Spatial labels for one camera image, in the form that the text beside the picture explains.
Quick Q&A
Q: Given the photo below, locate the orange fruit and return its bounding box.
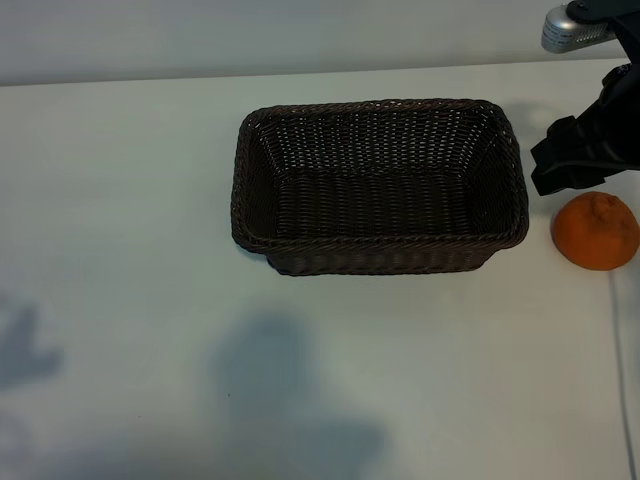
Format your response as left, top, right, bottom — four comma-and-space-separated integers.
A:
551, 191, 640, 272

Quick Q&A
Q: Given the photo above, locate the dark brown wicker basket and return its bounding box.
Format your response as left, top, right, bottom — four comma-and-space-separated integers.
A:
230, 98, 531, 277

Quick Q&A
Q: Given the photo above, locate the black right camera bracket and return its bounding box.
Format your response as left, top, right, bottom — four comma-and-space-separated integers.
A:
564, 0, 640, 67

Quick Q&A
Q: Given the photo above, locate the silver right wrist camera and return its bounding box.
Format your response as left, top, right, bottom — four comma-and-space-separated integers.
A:
541, 3, 614, 53

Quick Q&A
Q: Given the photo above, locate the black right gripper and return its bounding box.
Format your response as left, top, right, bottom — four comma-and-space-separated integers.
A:
529, 62, 640, 198

